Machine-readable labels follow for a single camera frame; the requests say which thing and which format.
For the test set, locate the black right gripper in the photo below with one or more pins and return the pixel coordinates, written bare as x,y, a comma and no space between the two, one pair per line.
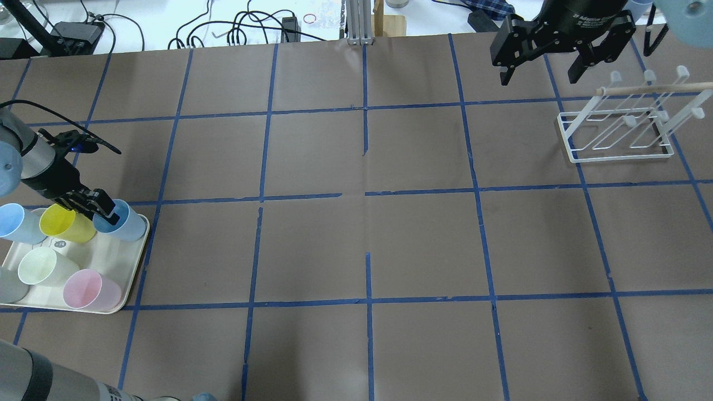
584,12

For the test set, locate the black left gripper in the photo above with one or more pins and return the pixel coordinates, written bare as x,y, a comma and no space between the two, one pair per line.
57,179

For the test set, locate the light blue cup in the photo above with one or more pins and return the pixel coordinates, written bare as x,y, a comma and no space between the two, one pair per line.
129,227

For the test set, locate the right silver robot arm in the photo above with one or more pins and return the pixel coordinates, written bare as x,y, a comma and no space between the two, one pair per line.
690,21

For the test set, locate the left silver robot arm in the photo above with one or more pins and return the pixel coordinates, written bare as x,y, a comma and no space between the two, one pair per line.
38,160

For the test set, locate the yellow plastic cup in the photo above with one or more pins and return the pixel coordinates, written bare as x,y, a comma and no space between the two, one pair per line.
58,222

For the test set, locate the pink plastic cup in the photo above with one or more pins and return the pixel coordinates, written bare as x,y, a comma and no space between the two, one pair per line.
89,290

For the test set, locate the cream white plastic cup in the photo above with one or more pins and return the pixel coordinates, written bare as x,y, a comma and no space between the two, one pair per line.
46,268

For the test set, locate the blue plastic cup on tray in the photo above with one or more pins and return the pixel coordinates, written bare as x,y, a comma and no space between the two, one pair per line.
20,225

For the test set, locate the grey plastic cup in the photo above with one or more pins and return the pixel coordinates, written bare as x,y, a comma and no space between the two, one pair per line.
12,288

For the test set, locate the cream plastic tray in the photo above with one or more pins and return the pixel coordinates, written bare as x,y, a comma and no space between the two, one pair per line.
114,258

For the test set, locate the folded plaid umbrella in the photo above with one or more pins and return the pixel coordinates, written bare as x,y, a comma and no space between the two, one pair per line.
497,10

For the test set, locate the wooden mug stand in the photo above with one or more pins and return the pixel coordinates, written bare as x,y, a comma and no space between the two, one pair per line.
388,25

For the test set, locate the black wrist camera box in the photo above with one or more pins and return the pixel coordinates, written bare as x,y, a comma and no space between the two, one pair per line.
70,141

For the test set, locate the white wire cup rack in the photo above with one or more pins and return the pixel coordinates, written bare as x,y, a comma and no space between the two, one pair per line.
632,122

